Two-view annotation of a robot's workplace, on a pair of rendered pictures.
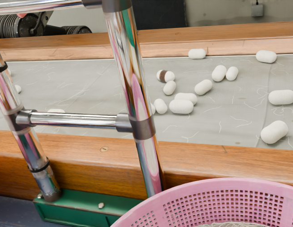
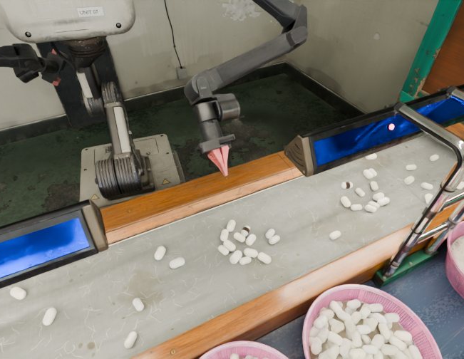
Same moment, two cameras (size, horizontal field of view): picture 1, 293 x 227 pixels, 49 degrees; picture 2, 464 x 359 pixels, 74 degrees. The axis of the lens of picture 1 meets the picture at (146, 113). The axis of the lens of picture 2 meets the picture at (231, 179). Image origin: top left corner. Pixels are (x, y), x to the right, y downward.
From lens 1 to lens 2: 0.89 m
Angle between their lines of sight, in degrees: 40
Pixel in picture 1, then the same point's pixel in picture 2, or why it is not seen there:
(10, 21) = (125, 171)
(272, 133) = not seen: hidden behind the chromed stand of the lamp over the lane
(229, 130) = (411, 204)
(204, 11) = (135, 80)
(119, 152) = not seen: hidden behind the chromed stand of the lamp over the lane
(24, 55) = (212, 201)
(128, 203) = (415, 256)
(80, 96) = (318, 216)
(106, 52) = (280, 178)
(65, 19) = not seen: outside the picture
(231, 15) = (160, 80)
